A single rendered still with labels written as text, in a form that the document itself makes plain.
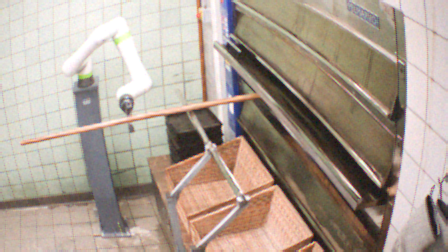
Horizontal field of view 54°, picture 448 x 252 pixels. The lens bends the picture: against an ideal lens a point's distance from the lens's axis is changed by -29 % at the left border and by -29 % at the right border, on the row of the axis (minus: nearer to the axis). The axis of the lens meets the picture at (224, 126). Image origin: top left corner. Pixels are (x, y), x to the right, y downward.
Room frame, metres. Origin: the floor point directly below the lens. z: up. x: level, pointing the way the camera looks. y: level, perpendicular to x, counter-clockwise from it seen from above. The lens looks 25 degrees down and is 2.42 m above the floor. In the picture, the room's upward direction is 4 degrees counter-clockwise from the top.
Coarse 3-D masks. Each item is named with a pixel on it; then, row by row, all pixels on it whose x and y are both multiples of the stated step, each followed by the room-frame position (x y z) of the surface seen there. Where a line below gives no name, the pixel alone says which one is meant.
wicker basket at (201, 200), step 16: (224, 144) 3.12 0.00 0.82; (240, 144) 3.13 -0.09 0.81; (192, 160) 3.08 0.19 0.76; (224, 160) 3.12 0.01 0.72; (240, 160) 3.08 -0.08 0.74; (256, 160) 2.88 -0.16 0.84; (176, 176) 3.06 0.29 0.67; (208, 176) 3.10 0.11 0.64; (240, 176) 3.02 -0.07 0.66; (256, 176) 2.82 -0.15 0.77; (192, 192) 3.00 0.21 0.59; (208, 192) 2.99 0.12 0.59; (224, 192) 2.98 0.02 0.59; (256, 192) 2.61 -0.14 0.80; (176, 208) 2.81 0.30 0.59; (192, 208) 2.81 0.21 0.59; (208, 208) 2.54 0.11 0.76
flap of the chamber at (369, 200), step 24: (216, 48) 3.10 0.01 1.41; (240, 48) 3.12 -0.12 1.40; (240, 72) 2.69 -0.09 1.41; (264, 72) 2.71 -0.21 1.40; (264, 96) 2.37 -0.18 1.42; (288, 96) 2.40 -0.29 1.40; (312, 120) 2.15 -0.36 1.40; (336, 144) 1.92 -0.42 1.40; (360, 168) 1.72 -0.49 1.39; (360, 192) 1.52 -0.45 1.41; (384, 192) 1.52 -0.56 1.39
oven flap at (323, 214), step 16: (256, 112) 3.02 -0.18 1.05; (256, 128) 2.96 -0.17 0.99; (272, 128) 2.79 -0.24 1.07; (256, 144) 2.85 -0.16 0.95; (272, 144) 2.73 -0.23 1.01; (272, 160) 2.67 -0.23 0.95; (288, 160) 2.52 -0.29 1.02; (288, 176) 2.45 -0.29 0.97; (304, 176) 2.32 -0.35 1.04; (304, 192) 2.25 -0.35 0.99; (320, 192) 2.12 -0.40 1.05; (304, 208) 2.16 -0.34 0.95; (320, 208) 2.06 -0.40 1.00; (336, 208) 1.94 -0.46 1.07; (320, 224) 2.00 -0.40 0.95; (336, 224) 1.88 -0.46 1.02; (336, 240) 1.81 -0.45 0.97; (352, 240) 1.70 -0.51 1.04
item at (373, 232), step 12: (264, 108) 2.83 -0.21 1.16; (276, 120) 2.66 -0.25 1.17; (288, 132) 2.50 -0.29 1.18; (300, 144) 2.37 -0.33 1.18; (324, 180) 2.05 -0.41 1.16; (336, 192) 1.91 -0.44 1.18; (348, 204) 1.79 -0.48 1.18; (360, 216) 1.68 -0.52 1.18; (360, 228) 1.63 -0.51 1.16; (372, 228) 1.58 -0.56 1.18; (372, 240) 1.50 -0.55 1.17
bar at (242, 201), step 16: (192, 112) 2.81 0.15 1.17; (208, 144) 2.45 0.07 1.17; (192, 176) 2.41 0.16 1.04; (224, 176) 2.18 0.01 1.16; (176, 192) 2.38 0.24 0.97; (240, 192) 2.02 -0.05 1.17; (240, 208) 1.96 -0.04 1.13; (176, 224) 2.37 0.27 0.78; (224, 224) 1.94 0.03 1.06; (176, 240) 2.36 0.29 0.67; (208, 240) 1.93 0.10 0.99
